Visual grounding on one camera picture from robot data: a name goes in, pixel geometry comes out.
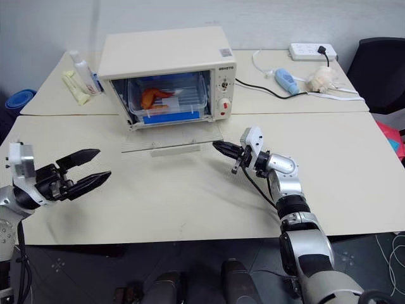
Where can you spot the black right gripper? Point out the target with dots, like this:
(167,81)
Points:
(244,160)

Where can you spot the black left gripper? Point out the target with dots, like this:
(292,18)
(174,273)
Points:
(52,182)

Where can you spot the glass toaster oven door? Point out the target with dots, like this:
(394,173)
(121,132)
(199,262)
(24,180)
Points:
(174,136)

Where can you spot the clear plastic food container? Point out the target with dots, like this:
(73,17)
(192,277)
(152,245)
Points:
(186,95)

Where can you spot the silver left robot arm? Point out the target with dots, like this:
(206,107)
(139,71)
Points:
(6,234)

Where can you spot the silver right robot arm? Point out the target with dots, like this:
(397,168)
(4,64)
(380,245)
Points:
(310,253)

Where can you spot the white red oven knob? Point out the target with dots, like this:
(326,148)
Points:
(225,104)

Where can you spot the orange food piece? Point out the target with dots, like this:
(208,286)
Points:
(148,96)

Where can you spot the cream toaster oven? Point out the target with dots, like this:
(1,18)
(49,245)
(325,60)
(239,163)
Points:
(158,50)

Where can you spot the pale yellow packet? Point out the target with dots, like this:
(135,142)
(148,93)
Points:
(74,88)

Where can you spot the small blue box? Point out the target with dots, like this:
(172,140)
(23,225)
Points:
(97,81)

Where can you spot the blue round roll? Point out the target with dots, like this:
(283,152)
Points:
(20,99)

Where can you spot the white tube bottle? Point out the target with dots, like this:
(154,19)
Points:
(83,71)

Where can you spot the cream fluffy plush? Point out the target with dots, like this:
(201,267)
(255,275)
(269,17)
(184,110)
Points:
(322,78)

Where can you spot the white flat ribbon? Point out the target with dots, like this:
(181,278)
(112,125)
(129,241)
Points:
(335,95)

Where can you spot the white power strip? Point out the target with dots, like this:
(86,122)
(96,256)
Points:
(305,52)

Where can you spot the brown rounded shape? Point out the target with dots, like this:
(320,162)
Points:
(128,293)

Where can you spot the dark rounded shape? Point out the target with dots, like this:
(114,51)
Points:
(239,282)
(167,288)

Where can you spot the black power plug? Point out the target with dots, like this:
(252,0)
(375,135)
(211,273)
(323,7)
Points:
(322,50)

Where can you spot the pink red bag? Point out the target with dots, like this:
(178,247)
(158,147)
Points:
(394,139)

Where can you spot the black chair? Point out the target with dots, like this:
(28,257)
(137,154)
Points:
(379,76)

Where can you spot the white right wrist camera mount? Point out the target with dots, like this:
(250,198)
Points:
(254,137)

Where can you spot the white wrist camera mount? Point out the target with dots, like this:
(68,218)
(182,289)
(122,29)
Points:
(254,137)
(20,160)

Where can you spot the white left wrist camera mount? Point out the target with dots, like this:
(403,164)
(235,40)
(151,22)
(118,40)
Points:
(20,160)

